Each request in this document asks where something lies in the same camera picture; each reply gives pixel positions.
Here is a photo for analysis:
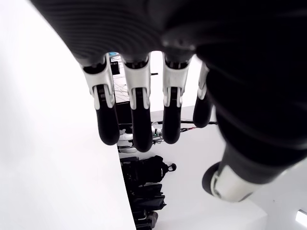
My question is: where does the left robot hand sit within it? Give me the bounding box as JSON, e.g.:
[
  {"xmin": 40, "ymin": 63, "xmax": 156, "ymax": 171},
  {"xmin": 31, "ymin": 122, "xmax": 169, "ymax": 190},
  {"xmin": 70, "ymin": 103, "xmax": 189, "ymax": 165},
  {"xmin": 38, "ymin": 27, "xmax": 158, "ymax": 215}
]
[{"xmin": 28, "ymin": 0, "xmax": 307, "ymax": 203}]

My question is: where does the black backpack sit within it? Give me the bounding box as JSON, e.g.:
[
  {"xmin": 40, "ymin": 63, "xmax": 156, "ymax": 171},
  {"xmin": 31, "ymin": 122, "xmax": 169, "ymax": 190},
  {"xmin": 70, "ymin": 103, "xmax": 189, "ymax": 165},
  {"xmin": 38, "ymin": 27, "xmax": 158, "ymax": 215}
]
[{"xmin": 139, "ymin": 155, "xmax": 177, "ymax": 186}]

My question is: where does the black folded chairs stack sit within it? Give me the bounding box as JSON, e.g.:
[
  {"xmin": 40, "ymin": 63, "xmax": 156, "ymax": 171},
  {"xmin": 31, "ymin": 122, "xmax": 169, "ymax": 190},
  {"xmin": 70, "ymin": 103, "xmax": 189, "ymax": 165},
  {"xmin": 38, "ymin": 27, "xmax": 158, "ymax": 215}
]
[{"xmin": 119, "ymin": 156, "xmax": 167, "ymax": 230}]

